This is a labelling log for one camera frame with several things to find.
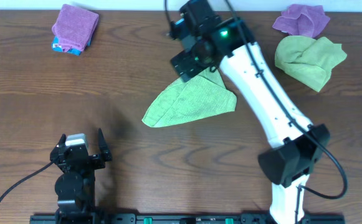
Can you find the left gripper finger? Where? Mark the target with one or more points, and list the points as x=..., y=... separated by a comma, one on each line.
x=103, y=147
x=61, y=142

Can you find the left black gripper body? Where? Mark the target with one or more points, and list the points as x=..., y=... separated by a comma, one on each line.
x=99, y=163

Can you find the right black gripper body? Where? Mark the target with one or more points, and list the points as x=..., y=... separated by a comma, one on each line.
x=194, y=62

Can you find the light green cloth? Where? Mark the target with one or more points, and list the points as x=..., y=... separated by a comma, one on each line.
x=203, y=96

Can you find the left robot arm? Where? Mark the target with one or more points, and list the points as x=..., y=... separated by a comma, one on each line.
x=75, y=188

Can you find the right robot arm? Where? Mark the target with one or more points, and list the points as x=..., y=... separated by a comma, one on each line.
x=296, y=144

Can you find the folded blue cloth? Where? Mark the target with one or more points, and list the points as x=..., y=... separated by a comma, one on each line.
x=71, y=50

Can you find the crumpled purple cloth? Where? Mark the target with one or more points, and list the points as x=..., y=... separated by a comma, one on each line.
x=299, y=19

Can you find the olive green crumpled cloth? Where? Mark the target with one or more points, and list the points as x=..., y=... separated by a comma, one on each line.
x=309, y=60

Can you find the folded purple cloth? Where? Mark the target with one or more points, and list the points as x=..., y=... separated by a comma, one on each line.
x=74, y=27

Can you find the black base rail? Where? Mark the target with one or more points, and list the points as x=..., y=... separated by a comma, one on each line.
x=245, y=218

